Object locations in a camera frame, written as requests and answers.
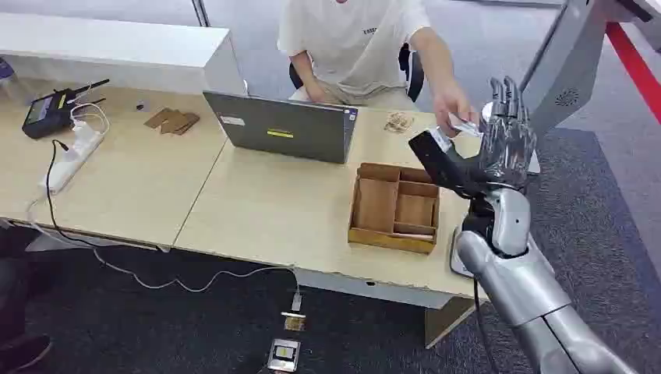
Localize small gold adapter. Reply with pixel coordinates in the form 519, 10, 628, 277
281, 312, 307, 333

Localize grey laptop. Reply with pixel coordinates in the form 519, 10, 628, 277
203, 91, 359, 165

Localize person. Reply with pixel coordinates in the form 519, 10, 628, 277
277, 0, 479, 139

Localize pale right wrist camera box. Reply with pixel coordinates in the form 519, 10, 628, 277
448, 226, 477, 281

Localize wooden card box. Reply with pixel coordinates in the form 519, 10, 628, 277
347, 162, 441, 256

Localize black cable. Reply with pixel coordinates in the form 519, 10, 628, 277
44, 139, 107, 266

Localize white cable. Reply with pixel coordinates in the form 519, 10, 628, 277
26, 198, 304, 314

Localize black device with antennas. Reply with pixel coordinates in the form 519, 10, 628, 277
21, 78, 111, 140

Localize person's left hand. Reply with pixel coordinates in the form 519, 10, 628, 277
433, 79, 479, 139

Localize small silver device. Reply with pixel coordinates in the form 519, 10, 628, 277
266, 337, 302, 374

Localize white power strip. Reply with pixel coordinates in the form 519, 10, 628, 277
38, 120, 108, 196

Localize white printed card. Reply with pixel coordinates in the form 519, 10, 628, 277
428, 111, 485, 153

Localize brown cardboard pieces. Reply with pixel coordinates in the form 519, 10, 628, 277
143, 107, 201, 137

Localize wooden desk leg panel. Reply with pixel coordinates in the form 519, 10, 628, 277
424, 296, 476, 351

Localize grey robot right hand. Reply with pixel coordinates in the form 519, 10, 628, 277
408, 76, 538, 200

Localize grey kiosk stand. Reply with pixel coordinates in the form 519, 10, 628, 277
518, 0, 661, 139

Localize white cabinet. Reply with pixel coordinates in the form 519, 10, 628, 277
0, 12, 249, 97

